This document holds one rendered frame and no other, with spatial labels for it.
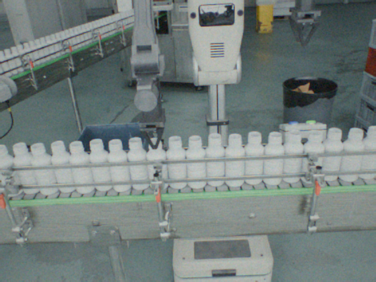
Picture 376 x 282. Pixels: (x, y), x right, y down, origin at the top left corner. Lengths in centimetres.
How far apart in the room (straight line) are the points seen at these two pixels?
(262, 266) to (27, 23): 592
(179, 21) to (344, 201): 379
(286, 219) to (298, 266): 110
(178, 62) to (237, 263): 338
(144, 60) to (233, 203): 51
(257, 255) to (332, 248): 64
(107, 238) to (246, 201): 47
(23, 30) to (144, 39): 612
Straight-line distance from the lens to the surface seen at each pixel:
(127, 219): 114
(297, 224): 119
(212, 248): 193
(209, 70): 153
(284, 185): 111
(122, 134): 171
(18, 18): 699
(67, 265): 238
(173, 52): 476
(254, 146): 104
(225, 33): 150
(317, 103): 297
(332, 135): 109
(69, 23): 769
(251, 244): 196
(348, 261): 235
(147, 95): 86
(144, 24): 94
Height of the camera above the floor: 163
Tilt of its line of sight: 28 degrees down
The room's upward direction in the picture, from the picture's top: 3 degrees counter-clockwise
